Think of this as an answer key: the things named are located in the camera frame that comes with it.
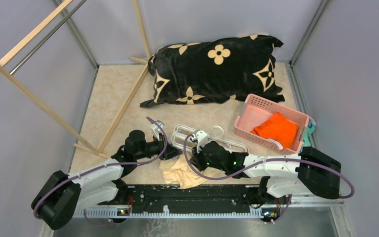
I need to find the metal rack rod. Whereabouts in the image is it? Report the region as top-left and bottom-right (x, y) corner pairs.
(9, 0), (87, 75)

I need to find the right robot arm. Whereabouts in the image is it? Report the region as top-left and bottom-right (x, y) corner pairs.
(189, 141), (341, 203)

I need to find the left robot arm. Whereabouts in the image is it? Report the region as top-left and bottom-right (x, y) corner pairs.
(31, 130), (182, 230)

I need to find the black floral pillow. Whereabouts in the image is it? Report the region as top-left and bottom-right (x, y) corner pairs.
(140, 34), (285, 108)

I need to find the wooden drying rack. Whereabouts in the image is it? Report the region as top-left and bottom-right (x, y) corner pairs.
(0, 0), (143, 159)

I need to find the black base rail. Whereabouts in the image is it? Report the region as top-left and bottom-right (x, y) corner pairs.
(73, 185), (343, 221)

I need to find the white clip hanger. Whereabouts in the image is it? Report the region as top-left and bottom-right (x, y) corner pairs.
(170, 124), (249, 153)

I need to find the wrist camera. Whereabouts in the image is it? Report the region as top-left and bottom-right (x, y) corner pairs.
(191, 129), (209, 153)
(151, 120), (164, 141)

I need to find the orange underwear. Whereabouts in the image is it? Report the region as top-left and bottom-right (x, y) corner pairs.
(251, 113), (299, 149)

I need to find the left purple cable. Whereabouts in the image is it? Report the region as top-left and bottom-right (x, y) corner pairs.
(32, 117), (169, 228)

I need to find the pink plastic basket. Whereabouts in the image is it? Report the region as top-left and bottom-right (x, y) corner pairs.
(234, 94), (309, 155)

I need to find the cream boxer underwear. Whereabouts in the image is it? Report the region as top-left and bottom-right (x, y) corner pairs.
(159, 155), (208, 189)

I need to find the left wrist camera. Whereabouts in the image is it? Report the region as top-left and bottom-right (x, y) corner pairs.
(151, 120), (164, 141)

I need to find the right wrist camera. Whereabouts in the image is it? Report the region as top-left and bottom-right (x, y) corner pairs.
(191, 129), (209, 153)

